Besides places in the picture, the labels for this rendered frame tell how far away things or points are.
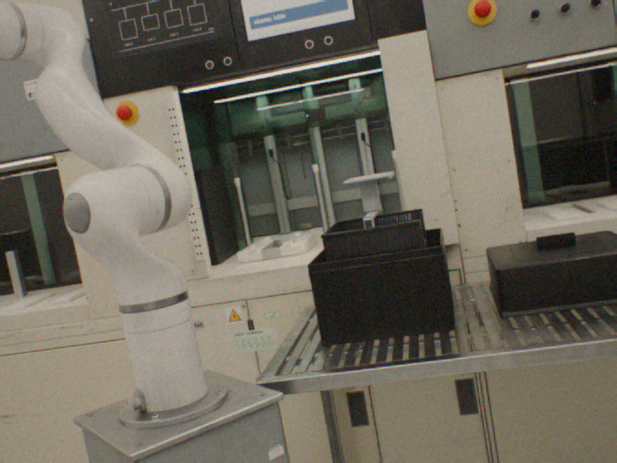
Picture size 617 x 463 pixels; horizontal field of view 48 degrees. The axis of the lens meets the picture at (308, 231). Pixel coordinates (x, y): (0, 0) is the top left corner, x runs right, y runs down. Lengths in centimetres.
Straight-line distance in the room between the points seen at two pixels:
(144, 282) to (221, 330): 81
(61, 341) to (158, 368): 97
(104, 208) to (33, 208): 152
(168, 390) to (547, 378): 107
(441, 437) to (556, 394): 32
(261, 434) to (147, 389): 21
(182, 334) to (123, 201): 25
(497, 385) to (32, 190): 168
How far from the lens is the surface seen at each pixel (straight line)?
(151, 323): 119
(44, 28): 138
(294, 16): 187
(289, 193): 277
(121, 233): 113
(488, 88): 183
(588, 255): 148
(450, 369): 126
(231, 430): 119
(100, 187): 113
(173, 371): 121
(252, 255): 210
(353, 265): 140
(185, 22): 194
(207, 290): 194
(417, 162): 177
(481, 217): 183
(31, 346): 220
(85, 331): 211
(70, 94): 127
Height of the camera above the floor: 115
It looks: 6 degrees down
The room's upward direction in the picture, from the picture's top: 10 degrees counter-clockwise
